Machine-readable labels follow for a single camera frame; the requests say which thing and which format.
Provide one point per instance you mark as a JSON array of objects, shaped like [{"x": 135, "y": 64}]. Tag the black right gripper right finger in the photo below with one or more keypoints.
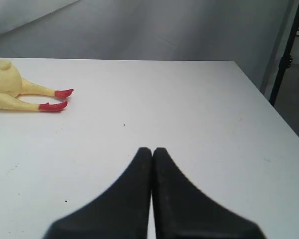
[{"x": 182, "y": 211}]

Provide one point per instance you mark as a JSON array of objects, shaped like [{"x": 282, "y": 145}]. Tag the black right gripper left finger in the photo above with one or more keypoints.
[{"x": 121, "y": 212}]

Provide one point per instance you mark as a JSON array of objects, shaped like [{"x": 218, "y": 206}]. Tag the yellow rubber chicken toy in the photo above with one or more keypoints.
[{"x": 12, "y": 85}]

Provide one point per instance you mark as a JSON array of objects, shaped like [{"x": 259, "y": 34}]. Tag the grey backdrop cloth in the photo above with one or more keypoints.
[{"x": 149, "y": 30}]

